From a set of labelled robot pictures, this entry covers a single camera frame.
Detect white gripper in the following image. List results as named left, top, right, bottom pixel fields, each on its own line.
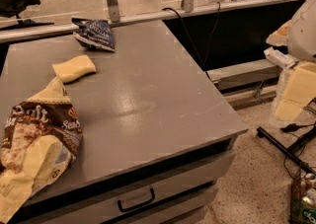
left=272, top=62, right=316, bottom=126

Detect yellow sponge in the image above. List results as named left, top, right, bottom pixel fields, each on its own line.
left=52, top=55, right=97, bottom=83

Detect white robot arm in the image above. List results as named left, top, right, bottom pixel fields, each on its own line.
left=273, top=0, right=316, bottom=122

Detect white small box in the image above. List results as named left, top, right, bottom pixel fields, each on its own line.
left=264, top=47, right=295, bottom=68

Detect grey low bench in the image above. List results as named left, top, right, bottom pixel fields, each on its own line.
left=208, top=59, right=281, bottom=91

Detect black tripod stand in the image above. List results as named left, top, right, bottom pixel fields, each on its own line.
left=257, top=127, right=316, bottom=175

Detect green soda can pack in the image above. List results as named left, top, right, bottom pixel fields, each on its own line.
left=289, top=173, right=316, bottom=224

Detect grey drawer cabinet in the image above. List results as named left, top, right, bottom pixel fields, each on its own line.
left=11, top=22, right=246, bottom=224

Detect blue chip bag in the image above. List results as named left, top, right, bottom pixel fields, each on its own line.
left=72, top=18, right=115, bottom=51

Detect brown yellow snack bag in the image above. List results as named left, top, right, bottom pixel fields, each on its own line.
left=0, top=78, right=83, bottom=224

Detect black cable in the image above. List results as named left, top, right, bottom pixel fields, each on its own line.
left=161, top=1, right=222, bottom=82

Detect black drawer handle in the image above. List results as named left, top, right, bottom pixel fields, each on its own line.
left=118, top=187, right=156, bottom=213

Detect metal glass bracket left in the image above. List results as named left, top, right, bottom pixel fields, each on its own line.
left=107, top=0, right=120, bottom=23

